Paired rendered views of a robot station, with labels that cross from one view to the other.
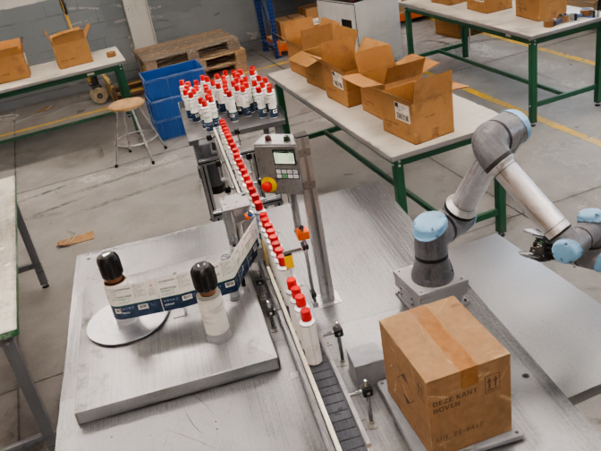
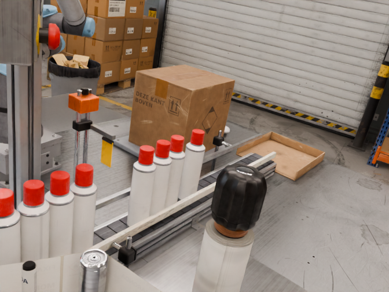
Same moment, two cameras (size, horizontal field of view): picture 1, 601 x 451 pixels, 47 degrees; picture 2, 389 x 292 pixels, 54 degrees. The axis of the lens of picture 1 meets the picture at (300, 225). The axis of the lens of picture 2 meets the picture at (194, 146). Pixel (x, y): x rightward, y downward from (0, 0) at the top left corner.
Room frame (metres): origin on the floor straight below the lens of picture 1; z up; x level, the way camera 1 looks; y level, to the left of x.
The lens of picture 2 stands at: (2.47, 0.65, 1.44)
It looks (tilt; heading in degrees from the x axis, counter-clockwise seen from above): 23 degrees down; 222
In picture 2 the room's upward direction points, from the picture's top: 10 degrees clockwise
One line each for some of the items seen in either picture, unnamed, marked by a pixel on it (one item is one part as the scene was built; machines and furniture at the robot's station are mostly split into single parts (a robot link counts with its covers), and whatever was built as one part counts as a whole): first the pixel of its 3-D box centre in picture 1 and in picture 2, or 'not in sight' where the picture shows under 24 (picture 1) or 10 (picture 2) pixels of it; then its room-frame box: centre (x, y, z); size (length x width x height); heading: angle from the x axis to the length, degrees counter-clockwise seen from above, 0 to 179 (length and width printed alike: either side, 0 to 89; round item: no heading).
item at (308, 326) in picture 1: (309, 336); (192, 165); (1.78, 0.03, 0.98); 0.05 x 0.05 x 0.20
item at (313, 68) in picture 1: (324, 59); not in sight; (5.07, -0.39, 0.97); 0.44 x 0.38 x 0.37; 111
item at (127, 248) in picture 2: (270, 314); (127, 259); (2.07, 0.16, 0.89); 0.03 x 0.03 x 0.12; 9
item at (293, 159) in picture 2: not in sight; (281, 153); (1.14, -0.06, 0.85); 0.30 x 0.26 x 0.04; 9
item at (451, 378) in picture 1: (444, 373); (182, 110); (1.50, -0.32, 0.99); 0.30 x 0.24 x 0.27; 13
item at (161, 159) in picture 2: (300, 312); (158, 180); (1.92, 0.05, 0.98); 0.05 x 0.05 x 0.20
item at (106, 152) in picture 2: (289, 260); (106, 152); (2.08, 0.06, 1.09); 0.03 x 0.01 x 0.06; 99
